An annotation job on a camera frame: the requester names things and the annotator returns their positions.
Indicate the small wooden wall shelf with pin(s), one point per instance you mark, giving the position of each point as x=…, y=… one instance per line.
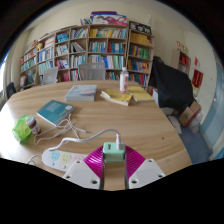
x=181, y=61

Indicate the grey mesh chair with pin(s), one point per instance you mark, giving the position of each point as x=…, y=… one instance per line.
x=91, y=71

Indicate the grey book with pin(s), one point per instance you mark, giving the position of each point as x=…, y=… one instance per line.
x=81, y=92

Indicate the cardboard box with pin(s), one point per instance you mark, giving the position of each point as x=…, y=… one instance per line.
x=189, y=114

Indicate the white power strip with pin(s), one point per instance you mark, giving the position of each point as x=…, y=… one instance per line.
x=61, y=158

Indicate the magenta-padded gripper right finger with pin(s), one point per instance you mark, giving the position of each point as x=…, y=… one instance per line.
x=146, y=171

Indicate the wooden bookshelf unit with books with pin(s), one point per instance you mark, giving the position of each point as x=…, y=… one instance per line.
x=100, y=46

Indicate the green plastic bag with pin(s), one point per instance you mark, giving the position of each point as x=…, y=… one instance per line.
x=20, y=130

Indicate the yellow flat book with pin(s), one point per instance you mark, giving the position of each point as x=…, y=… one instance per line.
x=141, y=95

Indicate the small green charger block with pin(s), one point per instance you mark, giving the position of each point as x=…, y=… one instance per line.
x=113, y=152

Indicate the yellow open book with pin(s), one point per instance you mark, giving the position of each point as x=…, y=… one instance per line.
x=116, y=97

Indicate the small jar with red label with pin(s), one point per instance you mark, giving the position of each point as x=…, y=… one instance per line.
x=33, y=126

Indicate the dark office chair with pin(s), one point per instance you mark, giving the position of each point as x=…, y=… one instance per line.
x=11, y=90

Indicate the red hanging banner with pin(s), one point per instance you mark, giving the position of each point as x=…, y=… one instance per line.
x=197, y=78

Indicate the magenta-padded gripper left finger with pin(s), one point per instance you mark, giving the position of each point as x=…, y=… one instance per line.
x=81, y=173

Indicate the black cloth cover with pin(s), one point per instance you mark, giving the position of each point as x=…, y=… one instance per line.
x=171, y=83

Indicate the clear drink bottle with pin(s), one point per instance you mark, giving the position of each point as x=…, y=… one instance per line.
x=124, y=81

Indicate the teal book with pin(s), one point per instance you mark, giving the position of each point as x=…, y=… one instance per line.
x=55, y=111

